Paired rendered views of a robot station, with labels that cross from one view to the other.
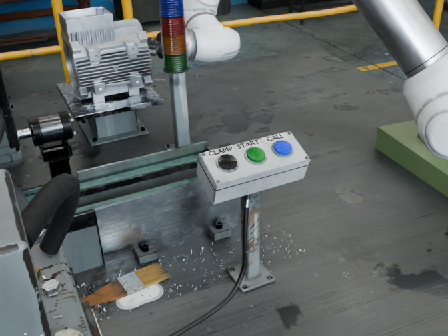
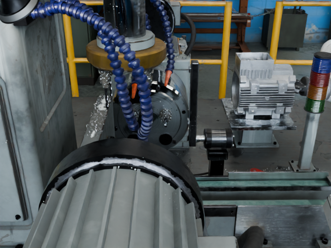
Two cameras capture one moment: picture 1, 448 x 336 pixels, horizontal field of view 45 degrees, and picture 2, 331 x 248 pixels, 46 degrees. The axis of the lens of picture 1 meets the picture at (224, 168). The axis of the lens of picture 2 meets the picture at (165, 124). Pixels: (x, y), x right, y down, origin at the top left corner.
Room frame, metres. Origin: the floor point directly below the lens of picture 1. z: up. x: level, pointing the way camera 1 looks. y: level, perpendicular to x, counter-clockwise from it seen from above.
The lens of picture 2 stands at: (0.01, 0.08, 1.57)
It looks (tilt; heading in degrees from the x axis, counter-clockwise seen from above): 27 degrees down; 24
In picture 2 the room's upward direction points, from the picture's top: straight up
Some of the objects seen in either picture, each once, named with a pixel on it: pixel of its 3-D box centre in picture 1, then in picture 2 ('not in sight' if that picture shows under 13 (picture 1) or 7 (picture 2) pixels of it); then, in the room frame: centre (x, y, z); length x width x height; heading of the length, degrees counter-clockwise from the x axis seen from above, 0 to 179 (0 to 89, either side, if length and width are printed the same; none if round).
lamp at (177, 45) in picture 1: (174, 42); (317, 90); (1.28, 0.11, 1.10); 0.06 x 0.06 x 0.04
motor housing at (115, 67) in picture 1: (107, 59); (261, 89); (1.44, 0.31, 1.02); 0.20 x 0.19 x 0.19; 115
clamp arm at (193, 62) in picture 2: (0, 85); (194, 105); (0.97, 0.42, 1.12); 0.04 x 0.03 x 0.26; 114
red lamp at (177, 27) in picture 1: (172, 24); (319, 77); (1.28, 0.11, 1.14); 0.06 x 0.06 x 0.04
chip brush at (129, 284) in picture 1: (115, 290); not in sight; (0.74, 0.21, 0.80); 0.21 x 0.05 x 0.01; 122
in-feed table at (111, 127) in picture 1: (110, 110); (254, 124); (1.44, 0.32, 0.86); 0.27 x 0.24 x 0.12; 24
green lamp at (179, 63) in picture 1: (175, 60); (314, 103); (1.28, 0.11, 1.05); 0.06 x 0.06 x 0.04
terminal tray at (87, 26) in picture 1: (87, 27); (253, 65); (1.42, 0.35, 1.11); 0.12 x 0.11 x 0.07; 115
